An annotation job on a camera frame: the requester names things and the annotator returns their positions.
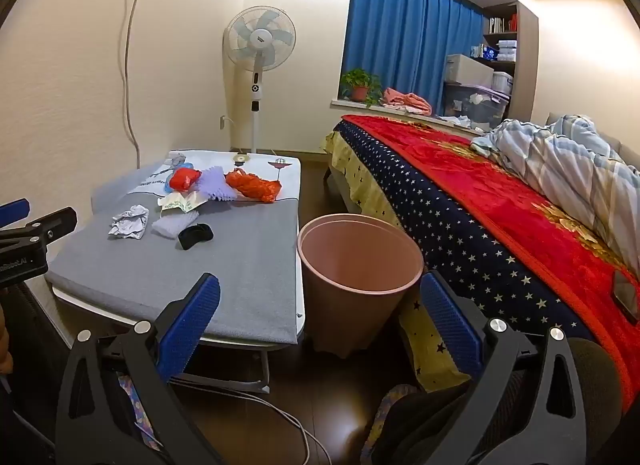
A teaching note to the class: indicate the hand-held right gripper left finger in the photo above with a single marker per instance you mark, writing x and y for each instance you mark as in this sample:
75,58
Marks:
192,325

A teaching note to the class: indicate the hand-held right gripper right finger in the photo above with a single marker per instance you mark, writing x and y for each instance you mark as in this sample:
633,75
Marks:
450,315

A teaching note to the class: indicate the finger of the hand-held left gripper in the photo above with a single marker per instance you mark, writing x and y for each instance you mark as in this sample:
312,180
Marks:
45,227
14,211

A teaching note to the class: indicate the pink plastic trash bin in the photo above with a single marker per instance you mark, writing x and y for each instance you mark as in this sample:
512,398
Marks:
350,315

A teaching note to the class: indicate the pale purple foam sheet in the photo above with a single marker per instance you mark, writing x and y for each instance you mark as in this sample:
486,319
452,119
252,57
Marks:
170,227

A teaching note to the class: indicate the white green printed tissue pack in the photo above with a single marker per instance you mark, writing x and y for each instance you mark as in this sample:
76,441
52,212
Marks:
177,202

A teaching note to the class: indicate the blue plastic glove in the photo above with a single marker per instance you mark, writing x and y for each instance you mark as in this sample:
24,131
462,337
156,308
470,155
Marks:
165,188

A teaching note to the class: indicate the person's left hand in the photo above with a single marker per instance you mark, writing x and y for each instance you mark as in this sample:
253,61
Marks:
4,357

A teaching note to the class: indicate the white folding table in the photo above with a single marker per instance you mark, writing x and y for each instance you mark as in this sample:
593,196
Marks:
90,303

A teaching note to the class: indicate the crumpled white paper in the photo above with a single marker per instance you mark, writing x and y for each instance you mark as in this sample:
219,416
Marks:
129,222

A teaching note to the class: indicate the black fabric piece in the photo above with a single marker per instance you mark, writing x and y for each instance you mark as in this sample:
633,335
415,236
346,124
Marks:
192,237

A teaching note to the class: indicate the navy yellow star bedspread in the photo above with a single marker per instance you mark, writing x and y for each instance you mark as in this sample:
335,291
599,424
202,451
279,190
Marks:
450,225

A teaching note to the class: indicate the patterned cloth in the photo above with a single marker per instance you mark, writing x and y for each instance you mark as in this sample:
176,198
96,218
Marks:
135,405
385,410

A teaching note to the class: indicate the bed with red blanket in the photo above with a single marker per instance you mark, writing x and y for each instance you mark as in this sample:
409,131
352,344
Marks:
475,195

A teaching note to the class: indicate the purple foam net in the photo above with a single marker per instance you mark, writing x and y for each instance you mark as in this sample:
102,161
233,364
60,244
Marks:
215,184

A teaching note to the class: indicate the red plastic bag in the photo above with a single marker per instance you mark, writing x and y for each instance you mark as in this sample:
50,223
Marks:
184,179

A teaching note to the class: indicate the orange plastic bag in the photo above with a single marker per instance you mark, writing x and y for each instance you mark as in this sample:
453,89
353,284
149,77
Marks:
250,186

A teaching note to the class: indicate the white printed cloth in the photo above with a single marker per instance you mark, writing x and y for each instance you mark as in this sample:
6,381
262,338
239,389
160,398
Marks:
260,160

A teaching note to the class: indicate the black phone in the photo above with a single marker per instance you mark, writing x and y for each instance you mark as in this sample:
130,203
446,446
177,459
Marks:
627,295

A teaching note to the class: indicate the striped blue quilt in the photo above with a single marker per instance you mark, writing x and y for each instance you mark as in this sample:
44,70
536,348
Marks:
560,165

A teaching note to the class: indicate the white cloth on sill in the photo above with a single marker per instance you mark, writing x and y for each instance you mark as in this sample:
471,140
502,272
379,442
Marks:
456,120

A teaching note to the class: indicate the dark clear storage box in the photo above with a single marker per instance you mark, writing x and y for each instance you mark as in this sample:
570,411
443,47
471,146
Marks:
475,107

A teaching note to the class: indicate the pink folded cloth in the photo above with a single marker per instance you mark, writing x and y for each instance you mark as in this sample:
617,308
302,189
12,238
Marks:
407,101

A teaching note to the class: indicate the small white container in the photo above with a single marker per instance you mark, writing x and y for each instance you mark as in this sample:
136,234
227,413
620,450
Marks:
502,82

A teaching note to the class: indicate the potted green plant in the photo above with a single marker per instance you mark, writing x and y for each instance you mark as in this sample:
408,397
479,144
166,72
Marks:
360,90

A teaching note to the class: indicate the white box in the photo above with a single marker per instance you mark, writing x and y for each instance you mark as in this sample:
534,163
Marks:
467,70

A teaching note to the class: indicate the blue white packet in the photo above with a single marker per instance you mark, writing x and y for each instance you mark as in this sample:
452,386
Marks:
487,52

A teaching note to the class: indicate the stack of white packs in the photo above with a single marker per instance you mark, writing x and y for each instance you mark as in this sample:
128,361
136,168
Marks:
508,50

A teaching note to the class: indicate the wooden bookshelf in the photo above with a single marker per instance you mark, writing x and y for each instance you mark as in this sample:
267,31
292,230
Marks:
527,45

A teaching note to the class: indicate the blue curtain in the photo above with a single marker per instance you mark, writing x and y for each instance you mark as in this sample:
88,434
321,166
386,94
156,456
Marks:
400,35

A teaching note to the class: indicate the white standing fan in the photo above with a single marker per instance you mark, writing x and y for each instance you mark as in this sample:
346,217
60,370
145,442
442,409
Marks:
259,37

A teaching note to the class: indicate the row of books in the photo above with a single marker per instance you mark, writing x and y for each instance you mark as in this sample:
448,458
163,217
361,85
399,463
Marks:
500,25

